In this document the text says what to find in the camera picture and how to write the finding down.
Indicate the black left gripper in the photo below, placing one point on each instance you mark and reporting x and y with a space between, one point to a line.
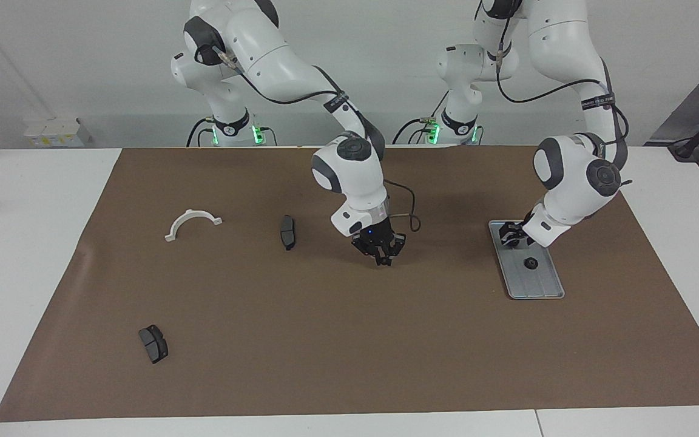
526 232

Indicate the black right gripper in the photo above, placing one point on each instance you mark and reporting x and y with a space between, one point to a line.
377 235

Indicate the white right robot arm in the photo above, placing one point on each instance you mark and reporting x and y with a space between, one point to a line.
355 182

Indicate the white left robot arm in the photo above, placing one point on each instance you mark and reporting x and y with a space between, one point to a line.
574 176

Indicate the silver metal tray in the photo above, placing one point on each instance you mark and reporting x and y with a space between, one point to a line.
537 282

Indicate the long grey brake pad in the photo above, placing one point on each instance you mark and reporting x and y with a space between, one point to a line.
287 232

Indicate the brown table mat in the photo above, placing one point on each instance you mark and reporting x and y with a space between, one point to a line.
349 340

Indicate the short grey brake pad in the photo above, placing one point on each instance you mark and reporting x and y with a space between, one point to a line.
154 345

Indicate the white box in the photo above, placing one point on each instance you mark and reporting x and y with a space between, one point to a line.
52 130

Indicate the white curved plastic bracket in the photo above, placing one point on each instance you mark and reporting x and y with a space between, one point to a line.
193 213

